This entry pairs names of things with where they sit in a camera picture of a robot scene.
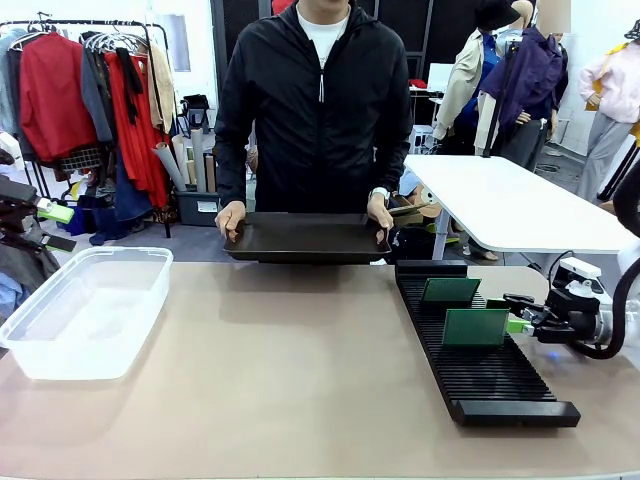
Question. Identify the black slotted PCB rack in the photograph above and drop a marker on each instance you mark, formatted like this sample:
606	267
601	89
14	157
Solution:
475	370

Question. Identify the white table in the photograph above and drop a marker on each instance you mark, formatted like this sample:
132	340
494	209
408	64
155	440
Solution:
500	200

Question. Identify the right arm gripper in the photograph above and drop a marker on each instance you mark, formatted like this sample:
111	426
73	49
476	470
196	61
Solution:
572	317

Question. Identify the black bucket hat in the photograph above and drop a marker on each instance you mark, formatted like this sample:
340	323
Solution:
497	15

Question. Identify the mannequin in purple jacket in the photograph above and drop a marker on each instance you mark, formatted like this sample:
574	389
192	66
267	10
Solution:
535	90

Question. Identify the black tripod pole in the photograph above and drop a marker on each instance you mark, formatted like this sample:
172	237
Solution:
500	100

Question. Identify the checked skirt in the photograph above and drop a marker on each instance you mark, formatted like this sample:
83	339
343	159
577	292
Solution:
80	160

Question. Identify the blue denim garment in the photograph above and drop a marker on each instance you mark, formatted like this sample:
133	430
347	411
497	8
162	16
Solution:
131	195

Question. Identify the person torso black jacket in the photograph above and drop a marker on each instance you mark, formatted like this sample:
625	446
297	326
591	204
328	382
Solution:
315	125

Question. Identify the white paper roll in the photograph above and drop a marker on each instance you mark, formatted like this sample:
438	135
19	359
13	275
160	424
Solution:
181	160

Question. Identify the grey paper roll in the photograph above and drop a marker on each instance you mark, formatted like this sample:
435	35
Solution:
170	167

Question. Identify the person's left forearm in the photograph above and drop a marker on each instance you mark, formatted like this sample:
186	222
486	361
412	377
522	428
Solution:
395	160

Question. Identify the light blue garment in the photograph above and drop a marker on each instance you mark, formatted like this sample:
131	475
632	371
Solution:
6	85

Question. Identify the red jacket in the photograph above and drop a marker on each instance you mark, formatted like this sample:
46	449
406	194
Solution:
55	95

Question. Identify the grey fabric bundle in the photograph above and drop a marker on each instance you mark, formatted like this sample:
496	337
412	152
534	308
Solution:
25	260

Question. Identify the light blue cloth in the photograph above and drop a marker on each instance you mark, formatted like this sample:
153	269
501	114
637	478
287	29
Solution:
411	182

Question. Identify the beige tape roll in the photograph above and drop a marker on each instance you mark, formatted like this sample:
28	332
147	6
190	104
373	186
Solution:
430	207

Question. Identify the person's left hand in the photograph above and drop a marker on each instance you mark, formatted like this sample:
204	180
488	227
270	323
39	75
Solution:
378	210

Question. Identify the beige garment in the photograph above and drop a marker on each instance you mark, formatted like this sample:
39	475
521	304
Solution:
162	90

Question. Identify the brown cardboard box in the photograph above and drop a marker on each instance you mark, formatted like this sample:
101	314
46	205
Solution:
410	215

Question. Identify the mannequin in pink sweater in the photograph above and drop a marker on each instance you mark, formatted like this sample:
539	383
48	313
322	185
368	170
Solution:
607	100

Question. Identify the person's right hand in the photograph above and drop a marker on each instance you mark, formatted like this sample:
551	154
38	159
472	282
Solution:
231	215

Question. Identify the clear plastic storage box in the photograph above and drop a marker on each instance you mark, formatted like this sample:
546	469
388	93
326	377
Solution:
85	320

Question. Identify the dark navy fabric bundle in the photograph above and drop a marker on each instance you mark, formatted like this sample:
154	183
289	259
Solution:
412	245

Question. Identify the green PCB board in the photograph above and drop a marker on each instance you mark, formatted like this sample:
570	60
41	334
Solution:
475	327
450	291

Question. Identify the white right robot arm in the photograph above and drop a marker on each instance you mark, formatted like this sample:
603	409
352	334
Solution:
630	250

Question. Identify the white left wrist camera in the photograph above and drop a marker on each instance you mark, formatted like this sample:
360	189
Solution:
10	150

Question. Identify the red dress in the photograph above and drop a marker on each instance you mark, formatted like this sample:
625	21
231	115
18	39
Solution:
140	150

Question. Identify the brown cardboard tube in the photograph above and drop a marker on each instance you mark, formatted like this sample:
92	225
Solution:
210	175

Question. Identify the beige paper roll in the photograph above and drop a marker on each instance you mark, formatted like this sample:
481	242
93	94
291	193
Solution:
198	160

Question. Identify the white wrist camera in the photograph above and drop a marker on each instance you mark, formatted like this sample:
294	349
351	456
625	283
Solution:
10	150
580	272

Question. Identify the black scarf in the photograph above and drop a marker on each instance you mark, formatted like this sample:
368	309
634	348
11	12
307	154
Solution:
131	85

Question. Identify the grey wall poster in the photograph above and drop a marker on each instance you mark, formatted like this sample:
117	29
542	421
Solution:
179	42

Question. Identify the dark grey garment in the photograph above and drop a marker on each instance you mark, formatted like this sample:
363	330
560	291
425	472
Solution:
95	95

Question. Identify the black clothes rail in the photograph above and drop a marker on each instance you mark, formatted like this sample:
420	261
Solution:
90	23

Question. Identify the person's right forearm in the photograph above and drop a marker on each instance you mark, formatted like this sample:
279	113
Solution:
235	175

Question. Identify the white wristwatch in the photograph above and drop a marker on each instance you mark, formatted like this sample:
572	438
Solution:
379	192

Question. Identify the black serving tray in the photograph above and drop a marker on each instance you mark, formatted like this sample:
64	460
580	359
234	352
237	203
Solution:
300	237

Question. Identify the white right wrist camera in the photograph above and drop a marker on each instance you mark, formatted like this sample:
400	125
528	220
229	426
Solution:
580	272

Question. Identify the mannequin in beige coat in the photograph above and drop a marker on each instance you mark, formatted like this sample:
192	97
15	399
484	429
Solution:
465	90

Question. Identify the black bag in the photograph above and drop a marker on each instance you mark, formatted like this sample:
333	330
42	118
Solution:
196	112

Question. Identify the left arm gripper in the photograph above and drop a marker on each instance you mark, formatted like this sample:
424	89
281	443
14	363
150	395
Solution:
12	210

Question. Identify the dark grey storage bin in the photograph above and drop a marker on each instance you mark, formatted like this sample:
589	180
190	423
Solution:
197	207

